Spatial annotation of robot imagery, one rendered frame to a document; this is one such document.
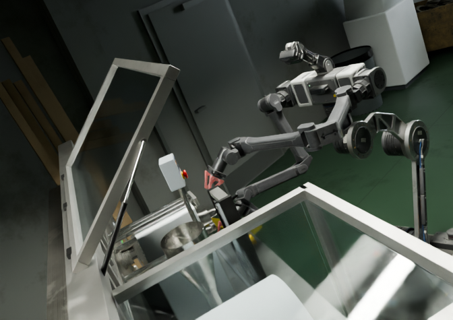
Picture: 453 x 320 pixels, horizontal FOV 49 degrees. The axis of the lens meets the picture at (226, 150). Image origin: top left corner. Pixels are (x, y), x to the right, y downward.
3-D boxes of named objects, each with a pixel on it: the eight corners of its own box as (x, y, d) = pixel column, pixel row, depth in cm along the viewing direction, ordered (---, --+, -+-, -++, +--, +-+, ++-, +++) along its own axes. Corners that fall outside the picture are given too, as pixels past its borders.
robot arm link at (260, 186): (292, 166, 268) (305, 161, 259) (296, 176, 268) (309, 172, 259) (231, 192, 243) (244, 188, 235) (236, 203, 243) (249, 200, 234)
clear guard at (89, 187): (169, 77, 120) (167, 75, 120) (82, 261, 122) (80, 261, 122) (116, 65, 218) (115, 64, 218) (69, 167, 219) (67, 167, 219)
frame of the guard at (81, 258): (199, 77, 119) (171, 63, 116) (101, 284, 120) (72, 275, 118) (129, 65, 224) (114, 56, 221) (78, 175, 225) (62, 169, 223)
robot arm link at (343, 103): (342, 146, 193) (334, 122, 190) (309, 152, 200) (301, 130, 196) (358, 103, 229) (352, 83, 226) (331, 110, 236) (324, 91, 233)
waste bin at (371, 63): (357, 100, 673) (340, 50, 651) (396, 96, 630) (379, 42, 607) (334, 119, 641) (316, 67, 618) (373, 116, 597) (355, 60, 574)
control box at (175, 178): (191, 184, 158) (178, 156, 154) (171, 192, 157) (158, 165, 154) (189, 176, 164) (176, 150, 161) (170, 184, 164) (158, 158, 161)
